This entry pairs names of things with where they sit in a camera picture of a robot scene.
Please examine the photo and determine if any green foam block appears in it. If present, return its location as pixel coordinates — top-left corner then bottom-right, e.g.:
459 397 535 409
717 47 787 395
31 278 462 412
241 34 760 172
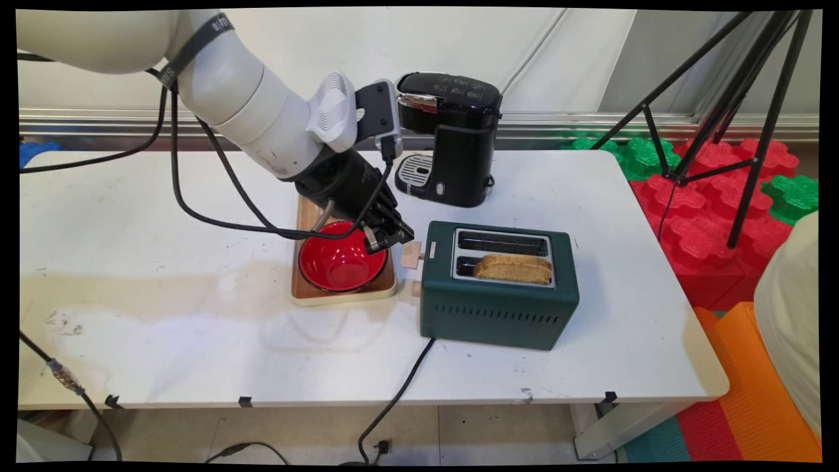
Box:
559 133 684 182
759 173 820 230

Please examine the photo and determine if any small red foam block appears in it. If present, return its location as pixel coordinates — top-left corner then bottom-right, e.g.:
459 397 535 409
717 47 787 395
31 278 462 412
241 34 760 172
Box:
675 136 802 183

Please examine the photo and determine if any dark green toaster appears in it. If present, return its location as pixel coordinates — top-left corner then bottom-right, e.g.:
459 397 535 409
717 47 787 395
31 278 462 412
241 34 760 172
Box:
419 220 581 351

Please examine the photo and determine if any black cable with metal connector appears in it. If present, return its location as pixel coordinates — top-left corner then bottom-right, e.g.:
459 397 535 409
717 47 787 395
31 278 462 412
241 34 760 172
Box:
18 330 124 461

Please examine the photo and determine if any black printed arm strap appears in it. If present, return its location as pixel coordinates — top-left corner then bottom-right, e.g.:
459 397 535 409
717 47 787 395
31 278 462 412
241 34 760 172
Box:
156 12 237 91

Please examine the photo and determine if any black coffee machine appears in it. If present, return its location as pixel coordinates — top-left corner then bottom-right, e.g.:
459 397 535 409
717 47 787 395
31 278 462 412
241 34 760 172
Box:
395 71 504 209

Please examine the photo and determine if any cream cloth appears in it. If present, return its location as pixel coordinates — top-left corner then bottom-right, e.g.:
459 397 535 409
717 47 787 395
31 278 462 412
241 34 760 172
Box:
752 210 823 440

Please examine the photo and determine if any black toaster power cable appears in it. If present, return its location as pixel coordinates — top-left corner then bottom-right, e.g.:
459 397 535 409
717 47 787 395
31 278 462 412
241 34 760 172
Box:
357 337 437 465

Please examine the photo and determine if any white table leg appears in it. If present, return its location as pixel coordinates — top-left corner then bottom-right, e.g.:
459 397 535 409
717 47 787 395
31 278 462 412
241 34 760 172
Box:
568 401 690 461

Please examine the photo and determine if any black tripod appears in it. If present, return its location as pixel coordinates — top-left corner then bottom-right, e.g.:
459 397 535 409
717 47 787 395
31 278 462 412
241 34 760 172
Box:
589 9 815 250

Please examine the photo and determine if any orange floor mat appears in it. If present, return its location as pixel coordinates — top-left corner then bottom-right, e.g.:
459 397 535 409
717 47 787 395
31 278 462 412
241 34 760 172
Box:
693 301 823 463

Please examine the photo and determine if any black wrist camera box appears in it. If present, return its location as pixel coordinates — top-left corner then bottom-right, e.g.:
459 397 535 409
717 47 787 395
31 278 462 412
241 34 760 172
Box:
353 78 405 166

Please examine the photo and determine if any wooden toaster lever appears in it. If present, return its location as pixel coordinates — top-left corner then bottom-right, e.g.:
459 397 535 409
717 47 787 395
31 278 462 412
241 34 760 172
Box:
400 241 428 271

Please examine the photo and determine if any white box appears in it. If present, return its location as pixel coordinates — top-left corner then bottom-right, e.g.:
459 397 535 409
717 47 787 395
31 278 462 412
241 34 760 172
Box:
16 418 94 463

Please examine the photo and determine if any blue foam piece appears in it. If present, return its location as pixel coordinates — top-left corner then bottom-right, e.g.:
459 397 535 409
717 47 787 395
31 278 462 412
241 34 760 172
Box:
18 140 62 169

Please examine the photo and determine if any large red foam block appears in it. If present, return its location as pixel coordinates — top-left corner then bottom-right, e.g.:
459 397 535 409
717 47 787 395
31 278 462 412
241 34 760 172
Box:
628 172 799 310

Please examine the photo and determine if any black floor cable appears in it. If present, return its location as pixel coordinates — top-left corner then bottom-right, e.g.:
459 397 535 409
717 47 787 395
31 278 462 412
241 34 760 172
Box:
205 442 290 465

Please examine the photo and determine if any wooden serving tray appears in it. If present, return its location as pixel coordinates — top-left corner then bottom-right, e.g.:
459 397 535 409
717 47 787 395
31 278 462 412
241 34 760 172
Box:
290 193 398 307

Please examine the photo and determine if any red bowl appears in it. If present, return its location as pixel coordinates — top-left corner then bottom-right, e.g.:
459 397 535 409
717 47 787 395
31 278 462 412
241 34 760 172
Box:
298 220 389 294

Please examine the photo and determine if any aluminium wall rail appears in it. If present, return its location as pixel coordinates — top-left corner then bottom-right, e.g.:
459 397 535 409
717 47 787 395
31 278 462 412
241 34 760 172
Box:
18 108 820 143

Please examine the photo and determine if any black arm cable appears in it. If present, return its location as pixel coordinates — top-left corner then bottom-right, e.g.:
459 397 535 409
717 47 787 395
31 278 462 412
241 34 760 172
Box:
18 52 170 175

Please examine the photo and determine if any red floor mat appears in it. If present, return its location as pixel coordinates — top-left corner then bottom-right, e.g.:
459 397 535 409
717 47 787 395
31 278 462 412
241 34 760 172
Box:
675 399 746 463

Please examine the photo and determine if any brown toast slice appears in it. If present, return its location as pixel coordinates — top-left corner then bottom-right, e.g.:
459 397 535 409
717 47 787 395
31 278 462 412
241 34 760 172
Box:
473 254 553 285

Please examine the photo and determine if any teal floor mat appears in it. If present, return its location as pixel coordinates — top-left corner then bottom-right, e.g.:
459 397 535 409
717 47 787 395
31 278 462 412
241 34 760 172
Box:
621 415 693 463

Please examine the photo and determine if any white wall cable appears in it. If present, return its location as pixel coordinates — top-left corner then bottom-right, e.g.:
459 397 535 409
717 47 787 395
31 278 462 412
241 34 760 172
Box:
500 9 569 94

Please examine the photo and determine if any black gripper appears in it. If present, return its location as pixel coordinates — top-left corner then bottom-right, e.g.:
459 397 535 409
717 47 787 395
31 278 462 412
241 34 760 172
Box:
294 147 416 256

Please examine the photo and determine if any black looping camera cable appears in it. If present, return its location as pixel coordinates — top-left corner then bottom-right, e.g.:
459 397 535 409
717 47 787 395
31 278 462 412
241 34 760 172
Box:
169 82 395 241

